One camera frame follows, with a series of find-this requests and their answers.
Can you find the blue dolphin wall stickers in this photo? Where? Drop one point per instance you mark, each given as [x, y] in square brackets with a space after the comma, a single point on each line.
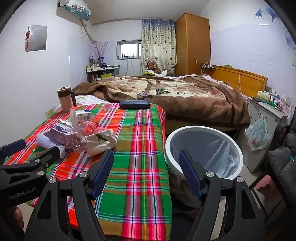
[272, 14]

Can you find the wall air conditioner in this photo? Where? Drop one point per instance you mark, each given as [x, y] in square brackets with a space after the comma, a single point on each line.
[76, 10]

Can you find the purple wrapper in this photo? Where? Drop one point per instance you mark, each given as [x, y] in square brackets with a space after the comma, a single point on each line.
[143, 95]

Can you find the wall socket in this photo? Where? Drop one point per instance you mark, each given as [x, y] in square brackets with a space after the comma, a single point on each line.
[49, 113]

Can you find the person's left hand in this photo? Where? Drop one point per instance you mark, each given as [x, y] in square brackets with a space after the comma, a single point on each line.
[17, 219]

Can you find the beige paper packet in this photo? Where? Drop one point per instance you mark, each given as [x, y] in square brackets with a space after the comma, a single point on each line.
[99, 141]

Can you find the row of medicine boxes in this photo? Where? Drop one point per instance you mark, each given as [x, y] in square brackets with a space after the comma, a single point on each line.
[270, 98]

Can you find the square wall mirror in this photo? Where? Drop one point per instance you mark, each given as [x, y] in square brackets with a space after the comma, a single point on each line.
[37, 38]

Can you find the beige mug with brown lid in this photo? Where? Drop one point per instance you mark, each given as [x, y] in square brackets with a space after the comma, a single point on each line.
[64, 99]

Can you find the grey bin liner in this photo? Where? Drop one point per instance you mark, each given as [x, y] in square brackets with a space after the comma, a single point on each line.
[219, 148]

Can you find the hanging plastic bag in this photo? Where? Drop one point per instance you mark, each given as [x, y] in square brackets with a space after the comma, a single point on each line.
[256, 134]

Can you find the patterned curtain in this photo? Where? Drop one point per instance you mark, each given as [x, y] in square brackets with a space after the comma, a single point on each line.
[157, 41]

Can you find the white power strip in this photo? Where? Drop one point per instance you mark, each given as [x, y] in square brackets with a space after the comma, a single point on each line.
[207, 66]

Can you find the small window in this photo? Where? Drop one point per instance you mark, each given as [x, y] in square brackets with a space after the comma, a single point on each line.
[128, 49]

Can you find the crushed clear plastic bottle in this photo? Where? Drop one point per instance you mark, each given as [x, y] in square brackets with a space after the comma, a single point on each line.
[83, 134]

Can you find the wooden bed headboard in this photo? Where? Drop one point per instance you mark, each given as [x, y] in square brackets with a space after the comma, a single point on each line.
[240, 77]

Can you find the pink stool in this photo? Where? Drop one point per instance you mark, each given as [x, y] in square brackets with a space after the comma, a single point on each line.
[266, 183]

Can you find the white bed sheet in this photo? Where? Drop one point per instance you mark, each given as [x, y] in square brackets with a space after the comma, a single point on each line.
[90, 99]

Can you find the cluttered white shelf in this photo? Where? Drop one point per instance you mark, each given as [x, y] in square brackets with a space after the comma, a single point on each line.
[101, 74]

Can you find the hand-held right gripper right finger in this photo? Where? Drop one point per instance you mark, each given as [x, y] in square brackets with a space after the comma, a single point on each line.
[189, 172]

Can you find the vase with dried branches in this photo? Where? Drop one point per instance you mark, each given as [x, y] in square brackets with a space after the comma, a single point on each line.
[100, 52]

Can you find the dark blue glasses case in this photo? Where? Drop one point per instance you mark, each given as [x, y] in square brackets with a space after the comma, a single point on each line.
[135, 104]

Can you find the brown teddy bear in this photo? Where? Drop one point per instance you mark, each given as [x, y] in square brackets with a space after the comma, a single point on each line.
[152, 66]

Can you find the white round trash bin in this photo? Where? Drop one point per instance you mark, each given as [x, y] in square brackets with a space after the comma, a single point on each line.
[170, 151]

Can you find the purple box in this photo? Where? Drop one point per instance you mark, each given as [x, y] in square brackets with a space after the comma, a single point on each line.
[60, 131]

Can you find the wooden wardrobe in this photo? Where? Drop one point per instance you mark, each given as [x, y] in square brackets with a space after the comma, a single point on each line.
[192, 44]

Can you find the grey nightstand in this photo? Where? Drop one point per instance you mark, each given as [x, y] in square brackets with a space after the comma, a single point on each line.
[261, 115]

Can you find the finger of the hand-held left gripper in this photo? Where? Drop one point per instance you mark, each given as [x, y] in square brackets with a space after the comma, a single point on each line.
[49, 156]
[12, 148]

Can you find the clear pink plastic wrapper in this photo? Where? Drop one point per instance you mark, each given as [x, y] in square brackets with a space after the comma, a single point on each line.
[109, 107]

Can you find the air conditioner pipe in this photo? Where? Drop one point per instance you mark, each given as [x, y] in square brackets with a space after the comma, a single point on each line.
[86, 32]

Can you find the brown printed blanket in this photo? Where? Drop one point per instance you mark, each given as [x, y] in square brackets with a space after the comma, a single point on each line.
[185, 102]

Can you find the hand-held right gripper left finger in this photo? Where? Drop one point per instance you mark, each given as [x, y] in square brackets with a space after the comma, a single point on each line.
[103, 172]

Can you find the white printed cardboard box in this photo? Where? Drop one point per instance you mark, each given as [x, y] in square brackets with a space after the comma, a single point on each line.
[79, 115]

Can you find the plaid tablecloth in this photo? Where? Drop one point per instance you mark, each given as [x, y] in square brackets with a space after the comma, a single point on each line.
[138, 150]

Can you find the small green box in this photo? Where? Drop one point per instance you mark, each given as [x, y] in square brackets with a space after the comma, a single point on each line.
[159, 91]

